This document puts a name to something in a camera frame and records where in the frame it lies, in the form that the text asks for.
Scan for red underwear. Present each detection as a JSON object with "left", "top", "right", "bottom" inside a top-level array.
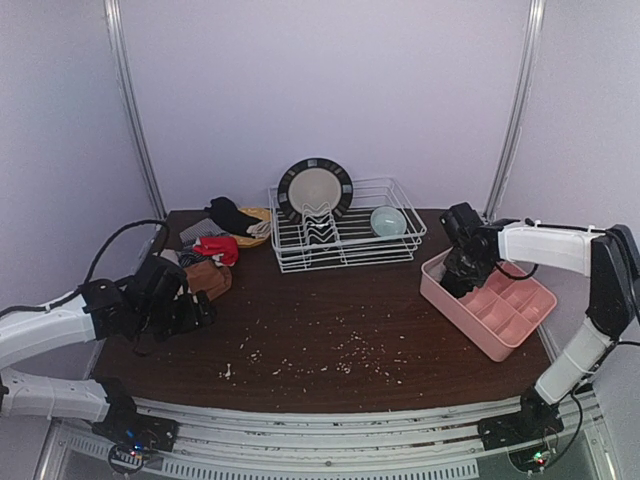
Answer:
[{"left": 193, "top": 236, "right": 239, "bottom": 267}]

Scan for brown underwear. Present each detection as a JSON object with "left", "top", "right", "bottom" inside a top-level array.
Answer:
[{"left": 184, "top": 261, "right": 232, "bottom": 301}]

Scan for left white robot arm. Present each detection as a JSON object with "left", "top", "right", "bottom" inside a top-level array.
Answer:
[{"left": 1, "top": 258, "right": 216, "bottom": 424}]

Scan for pink divided organizer box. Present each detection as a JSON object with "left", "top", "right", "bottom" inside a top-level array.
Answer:
[{"left": 420, "top": 252, "right": 557, "bottom": 362}]

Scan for black underwear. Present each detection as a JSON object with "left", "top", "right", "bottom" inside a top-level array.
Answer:
[{"left": 440, "top": 271, "right": 475, "bottom": 299}]

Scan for grey striped underwear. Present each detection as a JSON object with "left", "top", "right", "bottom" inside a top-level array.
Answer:
[{"left": 179, "top": 218, "right": 229, "bottom": 247}]

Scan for beige underwear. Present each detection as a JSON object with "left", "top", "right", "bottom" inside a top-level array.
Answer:
[{"left": 158, "top": 249, "right": 180, "bottom": 265}]

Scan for black cloth on plate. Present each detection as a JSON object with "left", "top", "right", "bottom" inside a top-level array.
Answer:
[{"left": 204, "top": 197, "right": 261, "bottom": 237}]

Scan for dark rimmed beige plate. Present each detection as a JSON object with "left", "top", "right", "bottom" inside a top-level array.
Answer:
[{"left": 276, "top": 157, "right": 354, "bottom": 223}]

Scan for light blue ceramic bowl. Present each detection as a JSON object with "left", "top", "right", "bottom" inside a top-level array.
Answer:
[{"left": 370, "top": 206, "right": 407, "bottom": 237}]

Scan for aluminium frame post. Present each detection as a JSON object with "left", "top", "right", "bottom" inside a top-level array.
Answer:
[
  {"left": 103, "top": 0, "right": 167, "bottom": 218},
  {"left": 484, "top": 0, "right": 546, "bottom": 220}
]

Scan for left aluminium frame post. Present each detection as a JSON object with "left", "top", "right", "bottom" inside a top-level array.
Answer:
[{"left": 103, "top": 0, "right": 167, "bottom": 218}]

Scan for beige white socks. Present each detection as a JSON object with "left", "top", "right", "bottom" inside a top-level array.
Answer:
[{"left": 247, "top": 221, "right": 271, "bottom": 239}]

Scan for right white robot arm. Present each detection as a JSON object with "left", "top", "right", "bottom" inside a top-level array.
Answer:
[{"left": 439, "top": 202, "right": 639, "bottom": 417}]

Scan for right aluminium frame post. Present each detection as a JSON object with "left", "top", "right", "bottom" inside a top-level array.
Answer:
[{"left": 484, "top": 0, "right": 546, "bottom": 220}]

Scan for white wire dish rack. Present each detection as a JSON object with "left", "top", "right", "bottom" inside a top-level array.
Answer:
[{"left": 269, "top": 178, "right": 427, "bottom": 273}]

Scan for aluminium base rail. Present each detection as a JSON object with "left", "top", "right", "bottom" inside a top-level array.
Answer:
[{"left": 34, "top": 391, "right": 620, "bottom": 479}]

